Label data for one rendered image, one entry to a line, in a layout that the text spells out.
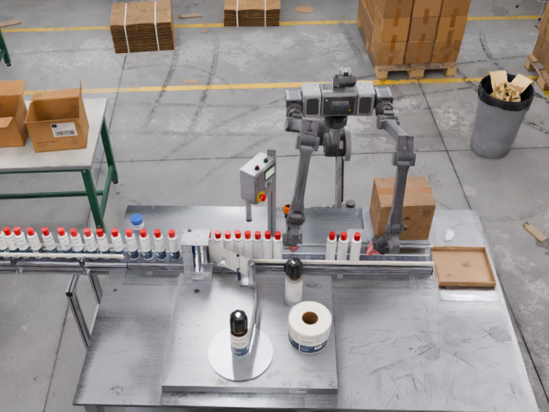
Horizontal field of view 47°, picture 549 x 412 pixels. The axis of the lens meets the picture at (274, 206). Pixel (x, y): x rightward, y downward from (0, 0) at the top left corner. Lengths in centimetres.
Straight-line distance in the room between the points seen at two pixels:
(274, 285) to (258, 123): 281
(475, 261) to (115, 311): 195
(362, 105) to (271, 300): 119
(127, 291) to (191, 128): 271
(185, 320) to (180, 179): 230
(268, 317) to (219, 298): 28
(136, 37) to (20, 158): 288
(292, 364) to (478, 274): 118
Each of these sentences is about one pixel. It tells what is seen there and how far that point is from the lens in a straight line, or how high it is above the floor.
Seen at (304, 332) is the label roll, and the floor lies 102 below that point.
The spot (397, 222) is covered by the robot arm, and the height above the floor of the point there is 118.
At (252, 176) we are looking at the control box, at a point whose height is 146.
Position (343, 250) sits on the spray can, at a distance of 336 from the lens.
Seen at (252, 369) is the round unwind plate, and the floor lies 89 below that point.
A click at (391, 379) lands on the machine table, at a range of 311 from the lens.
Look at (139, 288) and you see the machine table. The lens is 345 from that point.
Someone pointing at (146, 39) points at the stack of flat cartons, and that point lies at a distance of 707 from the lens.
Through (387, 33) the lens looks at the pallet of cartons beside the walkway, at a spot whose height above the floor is 49.
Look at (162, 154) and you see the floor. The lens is 561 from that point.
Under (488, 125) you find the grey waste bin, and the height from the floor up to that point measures 33.
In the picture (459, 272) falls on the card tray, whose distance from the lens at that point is 358.
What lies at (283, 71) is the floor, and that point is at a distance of 665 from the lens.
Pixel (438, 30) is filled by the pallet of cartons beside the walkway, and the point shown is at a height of 50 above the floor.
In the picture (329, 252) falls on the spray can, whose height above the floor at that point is 97.
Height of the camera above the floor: 344
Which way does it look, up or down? 43 degrees down
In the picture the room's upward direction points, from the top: straight up
